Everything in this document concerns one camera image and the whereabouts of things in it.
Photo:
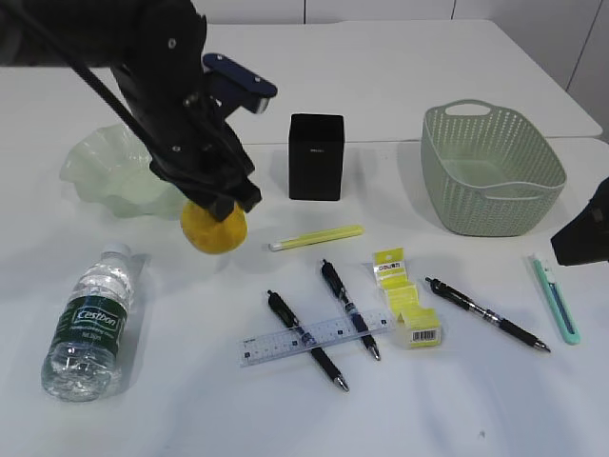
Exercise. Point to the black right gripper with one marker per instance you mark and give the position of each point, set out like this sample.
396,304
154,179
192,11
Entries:
585,239

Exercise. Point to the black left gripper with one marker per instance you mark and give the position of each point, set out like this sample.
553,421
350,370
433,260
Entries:
191,144

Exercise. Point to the yellow pear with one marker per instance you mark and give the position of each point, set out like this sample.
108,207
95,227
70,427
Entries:
209,235

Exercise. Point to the teal utility knife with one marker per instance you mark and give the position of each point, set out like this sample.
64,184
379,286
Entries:
555,300

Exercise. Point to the yellow waste paper packaging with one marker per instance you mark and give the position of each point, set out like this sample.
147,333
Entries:
421,326

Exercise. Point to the clear water bottle green label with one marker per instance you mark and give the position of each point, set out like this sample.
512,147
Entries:
81,362

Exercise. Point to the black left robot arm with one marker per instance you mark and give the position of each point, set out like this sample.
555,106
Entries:
147,61

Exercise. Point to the black square pen holder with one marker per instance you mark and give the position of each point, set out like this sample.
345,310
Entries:
315,156

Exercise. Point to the yellow utility knife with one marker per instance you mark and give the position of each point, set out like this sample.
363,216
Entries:
317,237

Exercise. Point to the black gel pen left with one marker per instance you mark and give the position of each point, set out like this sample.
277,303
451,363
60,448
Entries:
291,321

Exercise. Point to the black gel pen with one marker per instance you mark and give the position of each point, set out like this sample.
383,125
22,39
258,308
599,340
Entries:
338,288
291,321
488,315

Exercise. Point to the green woven plastic basket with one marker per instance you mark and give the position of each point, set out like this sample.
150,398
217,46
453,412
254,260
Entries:
488,175

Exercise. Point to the black gel pen middle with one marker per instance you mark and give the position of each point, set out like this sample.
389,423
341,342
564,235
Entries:
338,288

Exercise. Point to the green wavy glass plate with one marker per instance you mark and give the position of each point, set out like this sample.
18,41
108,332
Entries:
111,167

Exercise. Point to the black gel pen right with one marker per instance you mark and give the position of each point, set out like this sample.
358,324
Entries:
488,315

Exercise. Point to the clear plastic ruler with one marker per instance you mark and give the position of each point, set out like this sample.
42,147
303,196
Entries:
285,343

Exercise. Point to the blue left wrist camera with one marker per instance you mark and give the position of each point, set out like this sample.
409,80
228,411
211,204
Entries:
233,86

